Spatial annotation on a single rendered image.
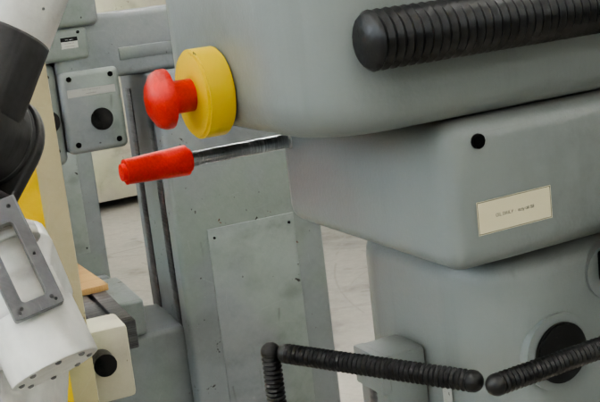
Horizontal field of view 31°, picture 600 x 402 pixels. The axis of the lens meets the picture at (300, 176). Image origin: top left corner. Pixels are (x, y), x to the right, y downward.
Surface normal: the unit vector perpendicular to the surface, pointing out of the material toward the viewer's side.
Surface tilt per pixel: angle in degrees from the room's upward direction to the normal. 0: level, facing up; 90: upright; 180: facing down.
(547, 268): 68
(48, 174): 90
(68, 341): 58
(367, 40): 90
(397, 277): 90
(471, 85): 99
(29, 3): 89
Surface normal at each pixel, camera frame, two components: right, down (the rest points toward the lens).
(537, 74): 0.47, 0.27
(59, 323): 0.51, -0.46
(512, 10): -0.25, -0.06
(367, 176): -0.88, 0.18
